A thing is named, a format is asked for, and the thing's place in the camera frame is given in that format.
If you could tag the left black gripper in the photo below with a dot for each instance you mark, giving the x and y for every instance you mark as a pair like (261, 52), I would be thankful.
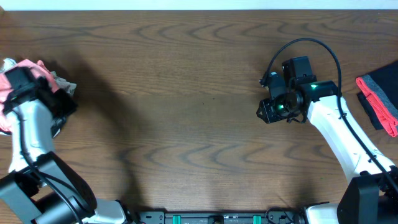
(68, 106)

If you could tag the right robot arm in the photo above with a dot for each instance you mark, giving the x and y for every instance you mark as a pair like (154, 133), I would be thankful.
(371, 195)

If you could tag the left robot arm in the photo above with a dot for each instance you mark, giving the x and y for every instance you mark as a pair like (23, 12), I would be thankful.
(40, 187)

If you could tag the black mounting rail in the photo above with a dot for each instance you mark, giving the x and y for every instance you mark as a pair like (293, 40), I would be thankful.
(273, 215)

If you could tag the red grey black garment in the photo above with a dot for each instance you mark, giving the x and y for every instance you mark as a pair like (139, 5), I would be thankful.
(378, 97)

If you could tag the white patterned garment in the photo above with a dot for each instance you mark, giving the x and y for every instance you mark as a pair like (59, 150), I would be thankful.
(62, 83)

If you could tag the pink printed shirt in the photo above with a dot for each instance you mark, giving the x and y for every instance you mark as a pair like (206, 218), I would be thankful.
(38, 69)

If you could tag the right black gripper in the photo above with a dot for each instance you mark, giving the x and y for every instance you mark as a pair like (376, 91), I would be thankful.
(269, 114)

